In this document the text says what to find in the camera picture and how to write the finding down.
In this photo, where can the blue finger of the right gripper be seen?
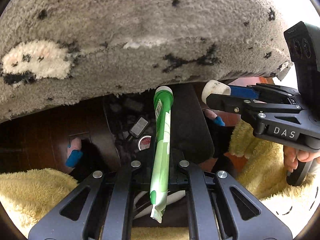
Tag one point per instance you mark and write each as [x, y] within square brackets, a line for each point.
[244, 92]
[227, 103]

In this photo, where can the green toothpaste tube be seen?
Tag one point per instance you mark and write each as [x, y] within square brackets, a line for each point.
[163, 101]

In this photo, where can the round pink-lid tin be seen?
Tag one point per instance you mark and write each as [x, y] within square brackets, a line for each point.
[144, 142]

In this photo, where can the black trash bin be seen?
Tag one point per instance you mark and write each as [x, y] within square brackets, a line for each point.
[131, 116]

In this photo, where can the person's right hand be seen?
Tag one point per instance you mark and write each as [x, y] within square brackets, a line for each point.
[292, 156]

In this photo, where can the person's slippered right foot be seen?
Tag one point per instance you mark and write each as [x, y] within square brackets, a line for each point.
[210, 114]

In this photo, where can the person's slippered foot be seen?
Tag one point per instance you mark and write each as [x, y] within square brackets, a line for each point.
[74, 153]
[210, 114]

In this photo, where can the person's slippered left foot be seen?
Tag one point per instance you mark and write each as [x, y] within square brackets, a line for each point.
[74, 153]

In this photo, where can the grey cat-pattern bed blanket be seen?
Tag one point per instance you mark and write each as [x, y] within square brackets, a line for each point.
[59, 52]

